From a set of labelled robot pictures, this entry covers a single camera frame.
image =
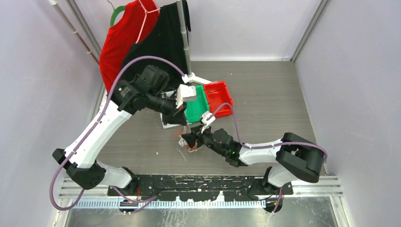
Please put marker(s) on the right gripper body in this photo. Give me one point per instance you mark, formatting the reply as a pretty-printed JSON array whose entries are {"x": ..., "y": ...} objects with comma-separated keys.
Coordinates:
[{"x": 208, "y": 140}]

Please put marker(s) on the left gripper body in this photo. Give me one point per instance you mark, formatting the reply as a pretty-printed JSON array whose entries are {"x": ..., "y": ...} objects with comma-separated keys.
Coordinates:
[{"x": 161, "y": 102}]

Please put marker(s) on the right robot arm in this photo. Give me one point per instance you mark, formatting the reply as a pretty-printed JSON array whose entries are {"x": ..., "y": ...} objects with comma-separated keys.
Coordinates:
[{"x": 290, "y": 157}]

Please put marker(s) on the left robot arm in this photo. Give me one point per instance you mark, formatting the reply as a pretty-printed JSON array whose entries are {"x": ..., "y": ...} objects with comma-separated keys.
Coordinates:
[{"x": 145, "y": 90}]

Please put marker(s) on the grey plastic bin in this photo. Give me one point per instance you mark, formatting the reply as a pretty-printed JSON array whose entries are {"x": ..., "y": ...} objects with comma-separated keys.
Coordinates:
[{"x": 167, "y": 125}]

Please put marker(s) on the green plastic bin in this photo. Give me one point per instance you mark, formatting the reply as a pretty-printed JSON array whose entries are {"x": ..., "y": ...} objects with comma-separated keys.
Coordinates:
[{"x": 197, "y": 107}]

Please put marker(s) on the white clothes rack stand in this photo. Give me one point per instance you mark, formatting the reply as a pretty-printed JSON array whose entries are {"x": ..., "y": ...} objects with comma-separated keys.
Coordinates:
[{"x": 185, "y": 23}]

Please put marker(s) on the red plastic bin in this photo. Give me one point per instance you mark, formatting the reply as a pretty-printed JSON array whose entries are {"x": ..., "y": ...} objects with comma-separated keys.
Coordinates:
[{"x": 217, "y": 93}]

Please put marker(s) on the black t-shirt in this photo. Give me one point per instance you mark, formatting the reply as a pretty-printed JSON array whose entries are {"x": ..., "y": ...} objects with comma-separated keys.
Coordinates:
[{"x": 164, "y": 41}]

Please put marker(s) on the red t-shirt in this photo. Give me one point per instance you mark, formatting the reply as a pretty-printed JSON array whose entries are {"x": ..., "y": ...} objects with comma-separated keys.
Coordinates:
[{"x": 122, "y": 36}]

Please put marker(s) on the pink hanger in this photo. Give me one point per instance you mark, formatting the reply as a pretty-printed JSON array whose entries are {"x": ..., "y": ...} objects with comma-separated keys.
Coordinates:
[{"x": 146, "y": 12}]

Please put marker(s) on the green hanger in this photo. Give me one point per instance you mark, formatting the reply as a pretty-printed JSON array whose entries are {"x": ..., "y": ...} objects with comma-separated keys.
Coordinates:
[{"x": 116, "y": 12}]

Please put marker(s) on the red white rod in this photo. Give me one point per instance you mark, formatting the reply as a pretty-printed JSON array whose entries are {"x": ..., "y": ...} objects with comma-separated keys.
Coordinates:
[{"x": 73, "y": 30}]

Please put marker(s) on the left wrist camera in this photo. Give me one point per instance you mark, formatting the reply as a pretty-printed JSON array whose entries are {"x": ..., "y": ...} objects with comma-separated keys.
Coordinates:
[{"x": 185, "y": 93}]

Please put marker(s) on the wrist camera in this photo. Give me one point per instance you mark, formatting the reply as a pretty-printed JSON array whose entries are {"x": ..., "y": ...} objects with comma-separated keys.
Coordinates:
[
  {"x": 206, "y": 120},
  {"x": 185, "y": 93}
]

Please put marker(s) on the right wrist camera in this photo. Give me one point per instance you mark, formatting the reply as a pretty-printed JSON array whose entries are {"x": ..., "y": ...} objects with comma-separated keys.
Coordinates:
[{"x": 206, "y": 120}]

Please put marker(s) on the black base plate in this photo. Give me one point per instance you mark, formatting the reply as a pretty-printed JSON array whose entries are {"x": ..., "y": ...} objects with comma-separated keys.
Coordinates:
[{"x": 202, "y": 187}]

